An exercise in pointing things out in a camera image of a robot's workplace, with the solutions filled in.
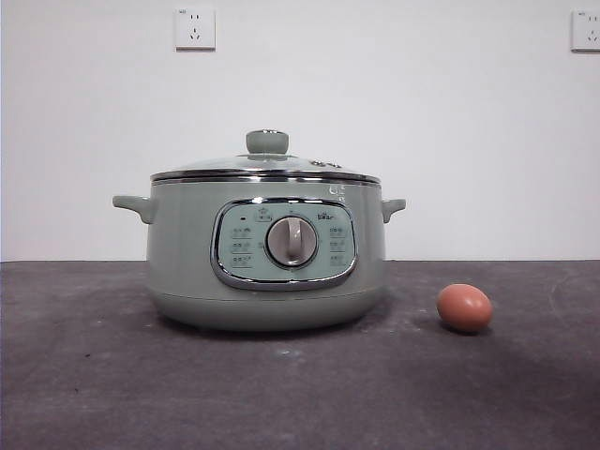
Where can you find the sage green electric cooking pot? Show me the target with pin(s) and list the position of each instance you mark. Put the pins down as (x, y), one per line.
(187, 244)

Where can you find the white wall socket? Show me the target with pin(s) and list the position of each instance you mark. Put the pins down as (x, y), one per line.
(587, 30)
(195, 29)

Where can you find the glass lid with green knob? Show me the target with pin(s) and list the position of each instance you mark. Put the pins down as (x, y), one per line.
(266, 140)

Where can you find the brown egg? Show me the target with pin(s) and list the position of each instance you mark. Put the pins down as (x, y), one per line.
(464, 307)

